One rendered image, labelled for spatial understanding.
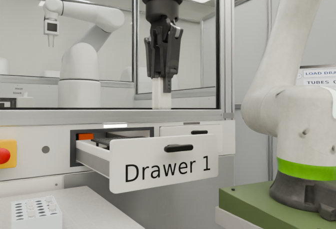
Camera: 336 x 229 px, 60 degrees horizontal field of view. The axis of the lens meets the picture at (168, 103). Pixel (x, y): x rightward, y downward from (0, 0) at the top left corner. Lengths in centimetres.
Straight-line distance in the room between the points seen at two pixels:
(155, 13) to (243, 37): 232
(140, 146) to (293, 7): 53
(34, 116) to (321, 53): 196
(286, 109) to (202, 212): 69
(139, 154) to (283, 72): 42
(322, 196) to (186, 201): 63
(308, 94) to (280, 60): 19
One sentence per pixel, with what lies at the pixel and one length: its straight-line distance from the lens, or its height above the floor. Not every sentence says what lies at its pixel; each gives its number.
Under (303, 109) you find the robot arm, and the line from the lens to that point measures 64.
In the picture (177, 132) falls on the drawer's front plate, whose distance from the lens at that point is 108.
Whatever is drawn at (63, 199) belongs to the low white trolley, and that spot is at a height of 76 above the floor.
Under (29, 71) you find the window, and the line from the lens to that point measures 93.
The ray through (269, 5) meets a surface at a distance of 275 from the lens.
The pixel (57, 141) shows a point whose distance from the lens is 93.
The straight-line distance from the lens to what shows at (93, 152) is 79.
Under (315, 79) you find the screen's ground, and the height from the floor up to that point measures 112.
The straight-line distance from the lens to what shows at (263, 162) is 272.
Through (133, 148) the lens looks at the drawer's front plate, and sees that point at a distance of 63.
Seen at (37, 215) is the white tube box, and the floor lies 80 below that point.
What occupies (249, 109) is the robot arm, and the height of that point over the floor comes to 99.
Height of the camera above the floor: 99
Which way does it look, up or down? 1 degrees up
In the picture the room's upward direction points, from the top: straight up
